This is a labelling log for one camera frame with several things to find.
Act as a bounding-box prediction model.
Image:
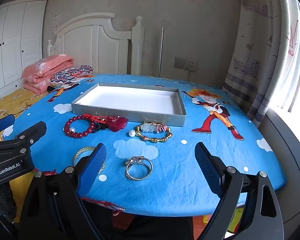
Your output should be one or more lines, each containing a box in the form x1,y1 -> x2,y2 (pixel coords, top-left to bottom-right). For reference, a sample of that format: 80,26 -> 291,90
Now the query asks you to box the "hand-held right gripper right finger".
194,142 -> 284,240

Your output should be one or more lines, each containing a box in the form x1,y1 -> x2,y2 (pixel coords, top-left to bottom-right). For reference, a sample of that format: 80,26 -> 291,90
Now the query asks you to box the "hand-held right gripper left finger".
17,143 -> 107,240

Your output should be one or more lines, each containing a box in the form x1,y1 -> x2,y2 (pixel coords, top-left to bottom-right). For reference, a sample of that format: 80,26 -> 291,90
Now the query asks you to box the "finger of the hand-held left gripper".
0,121 -> 47,160
0,116 -> 16,137

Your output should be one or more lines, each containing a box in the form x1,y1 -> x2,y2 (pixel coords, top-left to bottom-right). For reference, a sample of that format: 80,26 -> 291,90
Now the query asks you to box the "gold patterned bangle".
73,146 -> 106,173

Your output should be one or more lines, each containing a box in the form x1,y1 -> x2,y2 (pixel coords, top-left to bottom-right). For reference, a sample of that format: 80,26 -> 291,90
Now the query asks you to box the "red bead bracelet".
64,116 -> 96,139

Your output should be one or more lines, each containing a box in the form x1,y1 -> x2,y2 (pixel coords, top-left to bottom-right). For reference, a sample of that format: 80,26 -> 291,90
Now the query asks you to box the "large metal ring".
125,156 -> 154,180

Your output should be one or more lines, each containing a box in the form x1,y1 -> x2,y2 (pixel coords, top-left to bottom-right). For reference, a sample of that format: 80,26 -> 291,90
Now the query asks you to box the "red flower brooch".
110,117 -> 129,133

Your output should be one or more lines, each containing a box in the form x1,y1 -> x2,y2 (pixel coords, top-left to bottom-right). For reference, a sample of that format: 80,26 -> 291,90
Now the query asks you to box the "red cord bracelet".
80,114 -> 121,131

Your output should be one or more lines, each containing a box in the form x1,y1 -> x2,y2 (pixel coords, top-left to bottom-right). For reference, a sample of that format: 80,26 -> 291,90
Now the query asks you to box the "gold bamboo bangle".
136,122 -> 173,143

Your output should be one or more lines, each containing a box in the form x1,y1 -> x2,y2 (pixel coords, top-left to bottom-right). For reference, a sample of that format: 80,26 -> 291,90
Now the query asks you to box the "jade pendant with pink knot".
140,122 -> 169,134

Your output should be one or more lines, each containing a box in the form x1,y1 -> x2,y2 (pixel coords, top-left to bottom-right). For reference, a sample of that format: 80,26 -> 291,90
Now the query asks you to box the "grey cardboard box tray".
71,82 -> 187,127

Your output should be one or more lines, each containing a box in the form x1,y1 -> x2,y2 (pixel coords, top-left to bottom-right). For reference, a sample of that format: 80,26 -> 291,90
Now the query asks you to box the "yellow bed sheet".
0,87 -> 48,142

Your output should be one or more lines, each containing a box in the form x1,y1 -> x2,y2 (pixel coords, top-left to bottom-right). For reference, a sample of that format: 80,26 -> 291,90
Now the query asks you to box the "blue cartoon printed tablecloth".
1,74 -> 288,217

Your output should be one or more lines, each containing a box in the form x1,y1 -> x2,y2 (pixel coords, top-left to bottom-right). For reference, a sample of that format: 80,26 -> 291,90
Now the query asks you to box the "pink folded blanket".
21,54 -> 75,94

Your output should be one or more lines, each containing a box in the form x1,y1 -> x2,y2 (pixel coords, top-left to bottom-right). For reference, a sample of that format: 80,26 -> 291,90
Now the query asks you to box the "patterned folded cloth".
50,65 -> 94,89

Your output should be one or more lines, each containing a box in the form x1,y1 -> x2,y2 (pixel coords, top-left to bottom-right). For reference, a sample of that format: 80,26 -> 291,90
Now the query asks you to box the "white wardrobe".
0,0 -> 49,103

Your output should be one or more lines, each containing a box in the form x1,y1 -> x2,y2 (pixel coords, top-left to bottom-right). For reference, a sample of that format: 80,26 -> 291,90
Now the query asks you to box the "grey window sill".
262,107 -> 300,227

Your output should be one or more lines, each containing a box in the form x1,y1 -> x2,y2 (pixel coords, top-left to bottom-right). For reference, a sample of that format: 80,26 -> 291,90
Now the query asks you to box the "white wooden headboard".
47,13 -> 144,76

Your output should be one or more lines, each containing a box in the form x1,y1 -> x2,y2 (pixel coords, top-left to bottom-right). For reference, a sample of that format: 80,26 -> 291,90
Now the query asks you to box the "ship printed curtain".
223,0 -> 300,128

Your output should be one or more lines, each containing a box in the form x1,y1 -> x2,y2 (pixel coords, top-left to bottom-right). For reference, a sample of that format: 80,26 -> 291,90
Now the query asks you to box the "metal pole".
158,27 -> 164,78

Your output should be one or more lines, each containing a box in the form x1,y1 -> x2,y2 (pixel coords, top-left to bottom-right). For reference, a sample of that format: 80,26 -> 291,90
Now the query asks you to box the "grey wall switch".
174,57 -> 188,69

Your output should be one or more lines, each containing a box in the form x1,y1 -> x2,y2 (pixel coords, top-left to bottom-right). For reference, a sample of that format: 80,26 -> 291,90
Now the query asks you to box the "white wall sticker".
52,12 -> 63,34

